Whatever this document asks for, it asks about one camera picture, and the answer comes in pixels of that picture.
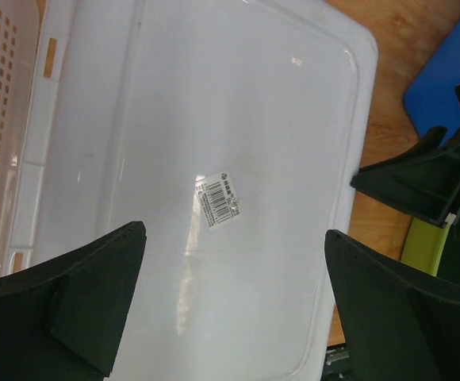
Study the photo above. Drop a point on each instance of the blue plastic tub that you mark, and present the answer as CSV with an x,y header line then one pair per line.
x,y
431,98

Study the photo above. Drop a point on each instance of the lime green plastic tub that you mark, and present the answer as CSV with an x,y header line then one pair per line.
x,y
423,246

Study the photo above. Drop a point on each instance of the large white plastic tub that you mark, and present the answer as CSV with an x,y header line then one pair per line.
x,y
231,129

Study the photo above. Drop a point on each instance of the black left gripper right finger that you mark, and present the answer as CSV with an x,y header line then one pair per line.
x,y
399,323

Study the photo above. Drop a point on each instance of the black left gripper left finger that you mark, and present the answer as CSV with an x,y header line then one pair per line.
x,y
64,319

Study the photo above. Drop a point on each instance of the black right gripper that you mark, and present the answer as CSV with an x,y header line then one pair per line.
x,y
423,182

